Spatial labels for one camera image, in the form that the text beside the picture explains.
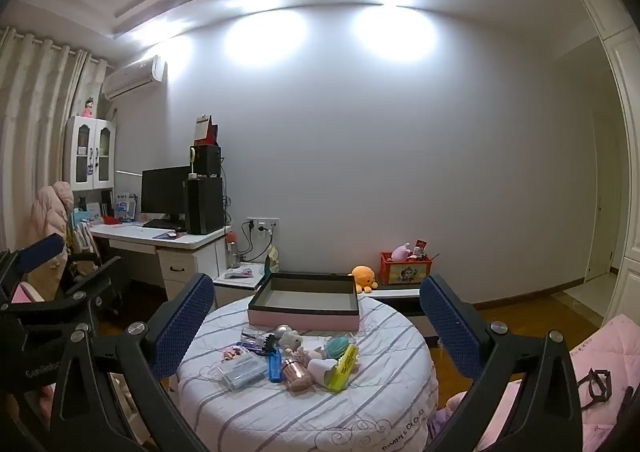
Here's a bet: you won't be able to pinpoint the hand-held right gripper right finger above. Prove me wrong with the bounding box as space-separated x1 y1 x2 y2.
419 273 585 452

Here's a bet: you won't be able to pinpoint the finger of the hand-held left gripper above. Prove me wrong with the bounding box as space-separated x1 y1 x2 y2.
0 256 126 333
0 233 67 305

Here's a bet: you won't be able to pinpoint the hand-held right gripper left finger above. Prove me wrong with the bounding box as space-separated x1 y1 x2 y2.
50 273 217 452

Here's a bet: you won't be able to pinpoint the clear plastic floss box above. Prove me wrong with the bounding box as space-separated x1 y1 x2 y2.
217 351 268 392

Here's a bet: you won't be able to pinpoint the white brick figure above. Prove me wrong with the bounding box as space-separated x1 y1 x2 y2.
277 331 305 358

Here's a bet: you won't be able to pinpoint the yellow highlighter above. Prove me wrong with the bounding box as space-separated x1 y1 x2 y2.
327 343 361 392

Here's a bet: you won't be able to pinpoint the rose gold cup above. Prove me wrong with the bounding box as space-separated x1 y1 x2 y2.
281 357 313 394

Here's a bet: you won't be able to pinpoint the grey tray box pink sides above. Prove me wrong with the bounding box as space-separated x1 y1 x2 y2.
247 272 361 333

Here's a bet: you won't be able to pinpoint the pink puffer jacket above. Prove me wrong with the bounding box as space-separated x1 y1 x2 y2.
27 181 75 283

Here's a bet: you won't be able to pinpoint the low dark-top cabinet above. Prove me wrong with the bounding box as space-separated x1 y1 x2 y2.
360 282 441 348

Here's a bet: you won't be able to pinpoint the white bedside cabinet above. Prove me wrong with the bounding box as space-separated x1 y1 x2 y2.
214 262 268 307

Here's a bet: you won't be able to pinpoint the red storage crate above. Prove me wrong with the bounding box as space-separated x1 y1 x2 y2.
379 252 433 287

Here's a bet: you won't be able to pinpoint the clear bottle with red cap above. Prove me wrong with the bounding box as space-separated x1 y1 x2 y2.
226 231 242 269

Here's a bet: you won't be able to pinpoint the blue white box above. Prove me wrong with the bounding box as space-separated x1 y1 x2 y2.
114 189 137 221

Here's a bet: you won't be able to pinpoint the white desk with drawers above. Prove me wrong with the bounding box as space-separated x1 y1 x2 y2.
90 222 232 305

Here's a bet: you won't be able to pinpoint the orange octopus plush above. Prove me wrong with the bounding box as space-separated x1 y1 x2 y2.
351 265 381 293

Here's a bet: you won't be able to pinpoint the black keyboard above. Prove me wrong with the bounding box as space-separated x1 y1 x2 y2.
143 219 187 233

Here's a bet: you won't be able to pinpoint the white glass-door cabinet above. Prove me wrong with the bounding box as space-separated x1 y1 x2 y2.
64 115 117 191

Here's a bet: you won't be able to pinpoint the black computer tower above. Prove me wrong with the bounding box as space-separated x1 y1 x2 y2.
184 176 226 235

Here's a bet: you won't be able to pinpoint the white striped quilt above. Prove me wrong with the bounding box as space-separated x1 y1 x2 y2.
177 297 440 452

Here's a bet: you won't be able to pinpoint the black computer monitor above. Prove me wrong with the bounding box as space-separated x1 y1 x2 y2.
141 166 192 227

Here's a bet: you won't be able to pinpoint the cream striped curtain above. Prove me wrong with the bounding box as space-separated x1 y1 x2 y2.
0 26 113 253

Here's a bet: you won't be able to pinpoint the black glasses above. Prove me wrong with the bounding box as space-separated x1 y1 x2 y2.
577 368 612 403

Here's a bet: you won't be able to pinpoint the pink blanket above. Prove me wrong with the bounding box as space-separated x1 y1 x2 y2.
565 314 640 452

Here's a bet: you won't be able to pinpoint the black speaker box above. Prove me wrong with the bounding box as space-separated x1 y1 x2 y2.
192 144 222 179

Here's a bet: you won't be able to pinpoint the white air conditioner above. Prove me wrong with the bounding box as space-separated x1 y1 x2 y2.
101 55 167 100

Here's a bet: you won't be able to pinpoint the white wardrobe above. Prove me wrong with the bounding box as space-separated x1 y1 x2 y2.
570 0 640 327

